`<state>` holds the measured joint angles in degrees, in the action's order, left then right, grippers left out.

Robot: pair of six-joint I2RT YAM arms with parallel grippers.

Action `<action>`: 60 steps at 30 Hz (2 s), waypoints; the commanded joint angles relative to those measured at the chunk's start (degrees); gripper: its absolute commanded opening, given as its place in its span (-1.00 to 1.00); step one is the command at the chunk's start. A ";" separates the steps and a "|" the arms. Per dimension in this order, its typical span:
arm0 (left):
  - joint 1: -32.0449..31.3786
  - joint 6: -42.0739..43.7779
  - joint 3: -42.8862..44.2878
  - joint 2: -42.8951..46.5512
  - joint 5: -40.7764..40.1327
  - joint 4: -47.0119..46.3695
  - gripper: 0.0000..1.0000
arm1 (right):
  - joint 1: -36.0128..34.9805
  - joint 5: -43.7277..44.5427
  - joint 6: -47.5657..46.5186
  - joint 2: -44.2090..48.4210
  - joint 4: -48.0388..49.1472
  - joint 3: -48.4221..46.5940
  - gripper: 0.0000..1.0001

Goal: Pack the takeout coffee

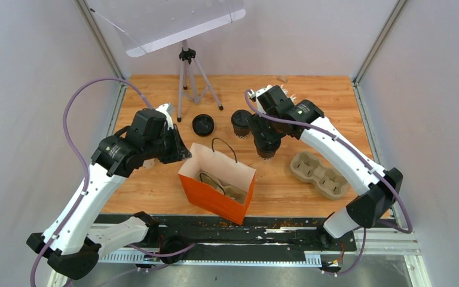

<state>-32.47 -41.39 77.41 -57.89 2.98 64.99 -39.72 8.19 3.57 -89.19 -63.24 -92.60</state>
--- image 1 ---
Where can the bundle of wrapped straws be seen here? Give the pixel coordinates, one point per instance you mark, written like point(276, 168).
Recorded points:
point(292, 97)

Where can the black cup lid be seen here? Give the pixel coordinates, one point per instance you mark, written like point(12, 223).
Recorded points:
point(262, 144)
point(240, 118)

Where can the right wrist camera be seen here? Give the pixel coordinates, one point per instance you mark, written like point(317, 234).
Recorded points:
point(253, 95)

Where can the stack of paper cups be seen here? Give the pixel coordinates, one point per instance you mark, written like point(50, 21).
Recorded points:
point(148, 164)

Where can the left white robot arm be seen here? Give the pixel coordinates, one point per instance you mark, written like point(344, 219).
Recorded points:
point(69, 245)

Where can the white reflector board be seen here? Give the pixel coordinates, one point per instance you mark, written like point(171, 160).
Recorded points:
point(147, 26)

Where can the cardboard cup carrier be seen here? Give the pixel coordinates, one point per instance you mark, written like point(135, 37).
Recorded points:
point(226, 189)

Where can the cardboard cup carrier tray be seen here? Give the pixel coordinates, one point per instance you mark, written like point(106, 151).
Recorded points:
point(307, 168)

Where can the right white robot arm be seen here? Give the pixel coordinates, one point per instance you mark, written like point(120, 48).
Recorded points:
point(276, 115)

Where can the grey tripod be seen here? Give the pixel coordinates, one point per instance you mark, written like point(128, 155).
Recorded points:
point(187, 83)

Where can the orange paper bag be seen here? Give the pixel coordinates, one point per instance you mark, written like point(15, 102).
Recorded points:
point(229, 170)

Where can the stack of black lids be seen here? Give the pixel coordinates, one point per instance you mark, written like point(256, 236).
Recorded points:
point(203, 125)

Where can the black paper coffee cup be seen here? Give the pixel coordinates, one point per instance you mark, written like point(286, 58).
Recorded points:
point(266, 155)
point(241, 131)

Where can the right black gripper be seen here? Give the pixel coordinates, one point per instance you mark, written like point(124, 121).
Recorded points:
point(257, 124)

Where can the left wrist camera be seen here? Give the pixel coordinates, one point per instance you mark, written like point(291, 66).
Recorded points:
point(167, 109)

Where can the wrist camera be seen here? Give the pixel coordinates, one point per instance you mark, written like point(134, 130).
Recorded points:
point(253, 95)
point(167, 109)

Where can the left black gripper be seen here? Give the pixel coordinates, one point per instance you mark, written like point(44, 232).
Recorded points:
point(180, 151)

